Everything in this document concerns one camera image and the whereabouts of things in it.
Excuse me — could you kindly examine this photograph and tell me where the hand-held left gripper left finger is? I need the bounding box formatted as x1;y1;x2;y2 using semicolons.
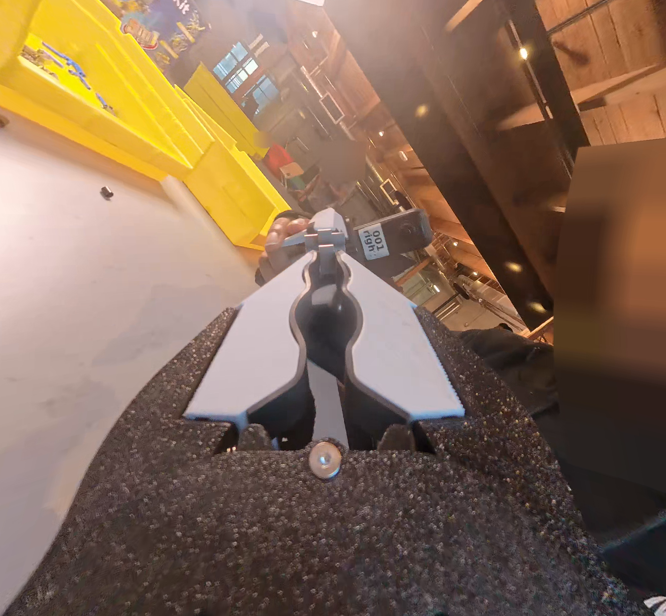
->
182;252;318;429

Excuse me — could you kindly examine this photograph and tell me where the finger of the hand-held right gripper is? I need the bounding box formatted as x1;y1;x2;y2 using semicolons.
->
303;233;348;254
311;208;345;236

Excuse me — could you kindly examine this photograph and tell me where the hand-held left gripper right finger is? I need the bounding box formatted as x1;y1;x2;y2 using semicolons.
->
335;252;466;425

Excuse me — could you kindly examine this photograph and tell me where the person's right hand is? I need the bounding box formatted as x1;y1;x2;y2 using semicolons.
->
257;213;315;286

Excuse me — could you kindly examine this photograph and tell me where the yellow parts bin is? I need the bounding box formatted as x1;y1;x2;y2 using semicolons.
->
182;62;292;251
0;0;214;182

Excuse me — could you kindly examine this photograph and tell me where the person's torso black hoodie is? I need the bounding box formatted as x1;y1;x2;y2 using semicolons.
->
536;408;666;616

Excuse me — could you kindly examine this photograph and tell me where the heap of blue grey parts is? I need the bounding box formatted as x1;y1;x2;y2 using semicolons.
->
21;38;118;116

